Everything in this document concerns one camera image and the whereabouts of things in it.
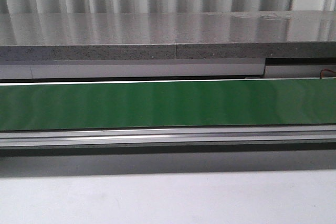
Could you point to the grey stone countertop slab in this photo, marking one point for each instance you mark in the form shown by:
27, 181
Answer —
167, 36

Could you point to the green conveyor belt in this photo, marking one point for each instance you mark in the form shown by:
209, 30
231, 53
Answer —
111, 105

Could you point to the aluminium conveyor frame rail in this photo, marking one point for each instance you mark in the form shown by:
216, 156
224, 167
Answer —
300, 133

